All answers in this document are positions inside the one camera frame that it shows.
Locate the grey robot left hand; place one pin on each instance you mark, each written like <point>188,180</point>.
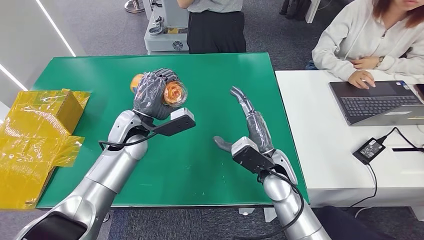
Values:
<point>150,96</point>

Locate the yellow taped cardboard box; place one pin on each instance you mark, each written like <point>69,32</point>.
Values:
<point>33,145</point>

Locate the grey machine stand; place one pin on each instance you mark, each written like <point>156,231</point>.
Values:
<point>165,39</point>

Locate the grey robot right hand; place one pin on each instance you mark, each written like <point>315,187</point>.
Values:
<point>260,132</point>

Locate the black power adapter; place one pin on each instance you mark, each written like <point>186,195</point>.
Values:
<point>369,151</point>

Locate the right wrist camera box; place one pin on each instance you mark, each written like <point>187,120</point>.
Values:
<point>250,155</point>

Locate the white desk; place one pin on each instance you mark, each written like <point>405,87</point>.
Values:
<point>331,149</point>

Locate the chrome stanchion base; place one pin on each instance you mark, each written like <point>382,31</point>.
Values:
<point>134,6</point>

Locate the dark grey laptop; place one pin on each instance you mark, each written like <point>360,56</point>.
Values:
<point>371,102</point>

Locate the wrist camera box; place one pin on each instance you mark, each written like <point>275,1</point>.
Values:
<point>250,155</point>
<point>177,122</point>

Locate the orange plastic bottle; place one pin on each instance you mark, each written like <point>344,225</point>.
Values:
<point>175,93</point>

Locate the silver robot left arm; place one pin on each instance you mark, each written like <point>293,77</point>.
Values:
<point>106,172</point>

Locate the black chair base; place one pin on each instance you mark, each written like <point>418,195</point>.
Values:
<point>294,9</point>

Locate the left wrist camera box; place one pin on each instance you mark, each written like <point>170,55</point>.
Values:
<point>177,122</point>

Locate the white desk panel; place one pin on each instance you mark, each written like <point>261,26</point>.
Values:
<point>313,10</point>

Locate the seated person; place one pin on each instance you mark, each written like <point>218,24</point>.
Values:
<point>357,33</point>

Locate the standing person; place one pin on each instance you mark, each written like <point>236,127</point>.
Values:
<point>215,30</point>

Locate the seated person's right hand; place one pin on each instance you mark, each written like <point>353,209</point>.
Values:
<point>361,78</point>

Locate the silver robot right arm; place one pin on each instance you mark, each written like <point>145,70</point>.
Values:
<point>288,205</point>

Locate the seated person's left hand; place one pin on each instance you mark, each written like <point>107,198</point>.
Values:
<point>366,62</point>

